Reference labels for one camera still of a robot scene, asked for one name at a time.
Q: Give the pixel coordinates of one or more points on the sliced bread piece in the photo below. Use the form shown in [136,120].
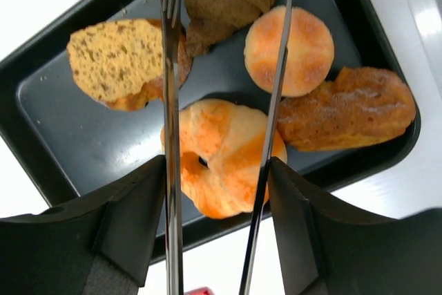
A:
[113,59]

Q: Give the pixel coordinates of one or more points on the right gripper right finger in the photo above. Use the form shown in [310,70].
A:
[328,246]

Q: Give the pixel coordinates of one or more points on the metal serving tongs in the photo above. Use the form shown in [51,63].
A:
[171,24]

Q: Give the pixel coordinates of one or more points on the round bun right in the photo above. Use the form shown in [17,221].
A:
[310,51]

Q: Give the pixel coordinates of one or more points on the brown oblong pastry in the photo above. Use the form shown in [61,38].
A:
[361,107]

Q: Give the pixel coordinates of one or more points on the large glazed bagel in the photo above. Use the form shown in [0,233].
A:
[221,146]

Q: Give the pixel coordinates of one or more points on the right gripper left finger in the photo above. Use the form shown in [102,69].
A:
[99,243]

